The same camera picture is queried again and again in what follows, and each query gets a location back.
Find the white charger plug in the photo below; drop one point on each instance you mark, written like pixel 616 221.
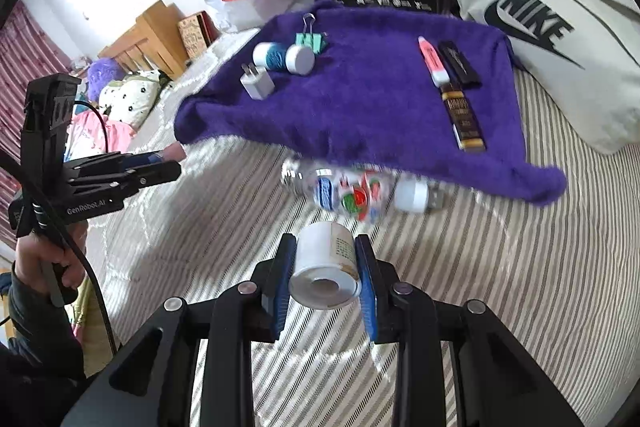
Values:
pixel 256 83

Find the brown and gold box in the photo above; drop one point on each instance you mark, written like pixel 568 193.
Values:
pixel 465 122

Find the purple plush toy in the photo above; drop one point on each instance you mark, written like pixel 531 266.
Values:
pixel 105 77

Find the person's left hand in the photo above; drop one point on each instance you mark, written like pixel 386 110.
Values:
pixel 30 267

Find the grey sling bag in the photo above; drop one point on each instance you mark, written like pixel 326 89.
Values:
pixel 575 72

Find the white tape roll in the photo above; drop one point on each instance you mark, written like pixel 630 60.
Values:
pixel 320 252

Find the clear plastic bottle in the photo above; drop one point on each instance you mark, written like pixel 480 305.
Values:
pixel 350 197

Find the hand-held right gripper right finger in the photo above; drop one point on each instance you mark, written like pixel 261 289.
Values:
pixel 367 302

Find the white dotted plush toy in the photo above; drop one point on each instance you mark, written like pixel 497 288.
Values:
pixel 130 99

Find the purple towel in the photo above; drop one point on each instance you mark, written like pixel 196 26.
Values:
pixel 375 107

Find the wooden headboard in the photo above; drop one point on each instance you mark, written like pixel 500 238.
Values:
pixel 150 37

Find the brown patterned box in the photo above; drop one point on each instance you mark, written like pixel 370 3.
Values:
pixel 195 34

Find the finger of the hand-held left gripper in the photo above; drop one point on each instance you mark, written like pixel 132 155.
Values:
pixel 150 177
pixel 140 158

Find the green binder clip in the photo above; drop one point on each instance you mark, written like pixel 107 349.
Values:
pixel 310 42

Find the black slim box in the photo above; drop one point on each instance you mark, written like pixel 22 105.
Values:
pixel 460 64

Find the person's left forearm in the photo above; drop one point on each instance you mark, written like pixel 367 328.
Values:
pixel 35 342

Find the pink cloth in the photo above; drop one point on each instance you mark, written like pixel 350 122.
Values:
pixel 95 132

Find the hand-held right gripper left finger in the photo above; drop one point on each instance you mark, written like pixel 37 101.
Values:
pixel 282 287

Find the red patterned curtain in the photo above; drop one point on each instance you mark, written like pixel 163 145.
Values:
pixel 30 52

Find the pink highlighter pen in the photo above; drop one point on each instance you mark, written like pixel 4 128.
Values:
pixel 432 62

